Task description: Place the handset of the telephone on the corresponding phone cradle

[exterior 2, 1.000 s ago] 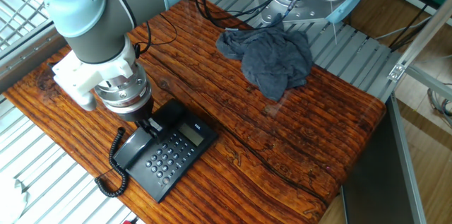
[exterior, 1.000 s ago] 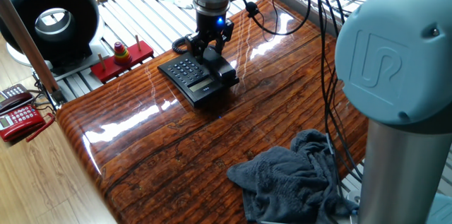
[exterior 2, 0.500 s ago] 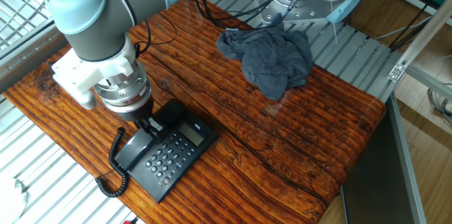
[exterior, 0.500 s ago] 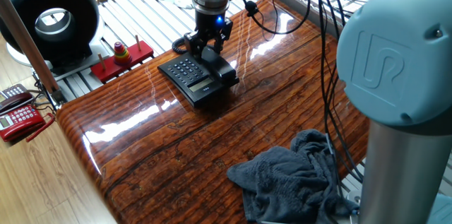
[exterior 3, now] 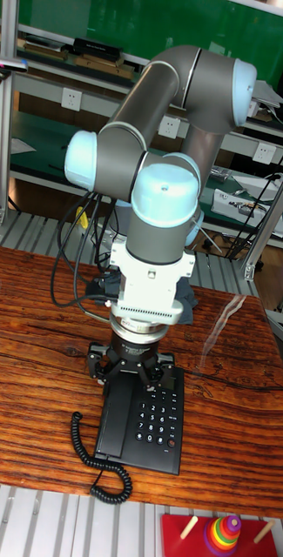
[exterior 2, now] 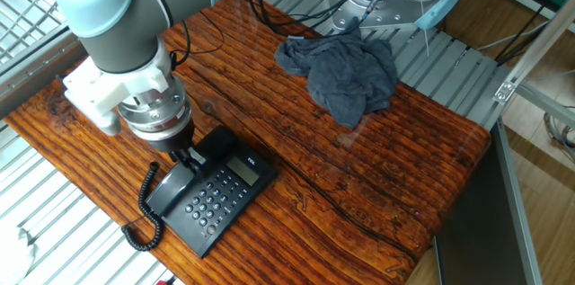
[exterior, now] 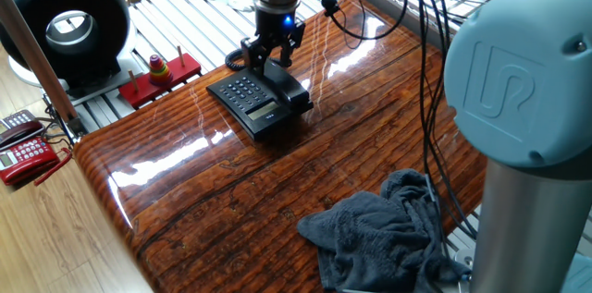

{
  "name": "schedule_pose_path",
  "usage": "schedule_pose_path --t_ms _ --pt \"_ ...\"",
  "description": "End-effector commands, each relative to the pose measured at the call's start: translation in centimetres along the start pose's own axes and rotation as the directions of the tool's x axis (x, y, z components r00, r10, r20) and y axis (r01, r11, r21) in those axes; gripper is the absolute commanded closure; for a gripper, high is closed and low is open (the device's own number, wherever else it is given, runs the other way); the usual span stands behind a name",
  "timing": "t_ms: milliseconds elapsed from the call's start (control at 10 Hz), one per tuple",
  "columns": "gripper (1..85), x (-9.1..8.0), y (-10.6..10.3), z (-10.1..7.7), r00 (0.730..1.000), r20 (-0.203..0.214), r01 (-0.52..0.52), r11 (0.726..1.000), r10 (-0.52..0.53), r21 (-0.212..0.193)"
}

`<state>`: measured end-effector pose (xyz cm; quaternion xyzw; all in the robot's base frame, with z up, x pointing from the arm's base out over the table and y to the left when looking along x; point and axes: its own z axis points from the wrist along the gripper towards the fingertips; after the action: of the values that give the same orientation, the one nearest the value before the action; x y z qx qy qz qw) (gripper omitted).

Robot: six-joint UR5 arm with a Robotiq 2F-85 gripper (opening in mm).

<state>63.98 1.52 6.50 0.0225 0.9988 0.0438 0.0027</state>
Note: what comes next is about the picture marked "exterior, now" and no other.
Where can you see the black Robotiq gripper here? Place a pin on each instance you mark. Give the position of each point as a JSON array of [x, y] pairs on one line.
[[273, 25]]

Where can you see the black telephone handset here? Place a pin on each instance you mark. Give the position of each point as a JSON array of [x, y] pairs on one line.
[[289, 87]]

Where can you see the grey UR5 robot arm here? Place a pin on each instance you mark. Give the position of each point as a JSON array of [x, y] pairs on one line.
[[522, 99]]

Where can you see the black desk telephone base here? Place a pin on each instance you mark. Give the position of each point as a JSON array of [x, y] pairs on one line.
[[245, 103]]

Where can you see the grey desk telephone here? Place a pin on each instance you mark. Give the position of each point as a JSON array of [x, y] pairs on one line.
[[18, 117]]

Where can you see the red desk telephone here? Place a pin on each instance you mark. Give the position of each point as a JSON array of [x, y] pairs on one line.
[[28, 161]]

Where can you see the plain wooden peg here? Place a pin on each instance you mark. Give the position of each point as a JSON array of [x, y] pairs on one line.
[[133, 81], [181, 56]]

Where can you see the rainbow stacking rings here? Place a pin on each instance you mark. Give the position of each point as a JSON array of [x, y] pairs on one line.
[[160, 73]]

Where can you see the red wooden peg board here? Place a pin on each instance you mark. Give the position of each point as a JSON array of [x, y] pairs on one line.
[[152, 92]]

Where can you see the dark grey crumpled cloth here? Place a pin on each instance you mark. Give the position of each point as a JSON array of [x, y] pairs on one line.
[[384, 228]]

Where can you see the slanted frame post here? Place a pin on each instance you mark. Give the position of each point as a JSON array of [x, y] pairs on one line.
[[37, 57]]

